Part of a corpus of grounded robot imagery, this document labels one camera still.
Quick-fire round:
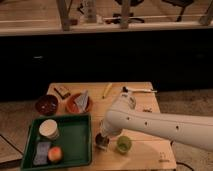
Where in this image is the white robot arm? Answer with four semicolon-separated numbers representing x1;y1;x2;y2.
100;92;213;151

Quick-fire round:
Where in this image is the metal cup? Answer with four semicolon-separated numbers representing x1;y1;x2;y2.
95;133;109;150

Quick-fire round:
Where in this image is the green plastic cup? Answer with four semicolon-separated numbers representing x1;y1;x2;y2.
116;136;132;154

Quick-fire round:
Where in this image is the yellow banana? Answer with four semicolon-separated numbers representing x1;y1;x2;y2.
102;83;113;99

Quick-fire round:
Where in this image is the grey folded cloth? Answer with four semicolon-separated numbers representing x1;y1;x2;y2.
74;90;89;113

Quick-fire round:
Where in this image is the orange bowl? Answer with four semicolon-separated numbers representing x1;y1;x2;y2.
65;93;93;114

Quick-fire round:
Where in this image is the brown chocolate bar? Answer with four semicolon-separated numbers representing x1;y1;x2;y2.
54;86;70;99

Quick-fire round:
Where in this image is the small brown toy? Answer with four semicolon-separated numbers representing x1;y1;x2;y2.
143;108;152;113

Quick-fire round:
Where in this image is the green plastic tray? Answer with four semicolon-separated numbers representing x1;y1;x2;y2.
21;115;92;171

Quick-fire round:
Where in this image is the dark brown bowl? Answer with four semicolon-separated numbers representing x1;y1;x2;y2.
35;94;58;116

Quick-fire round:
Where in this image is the white round canister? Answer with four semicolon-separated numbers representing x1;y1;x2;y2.
39;119;59;140

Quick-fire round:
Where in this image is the red yellow apple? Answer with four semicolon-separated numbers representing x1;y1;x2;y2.
48;146;63;163

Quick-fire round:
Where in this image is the grey sponge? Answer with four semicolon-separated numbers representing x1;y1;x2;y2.
33;141;51;166

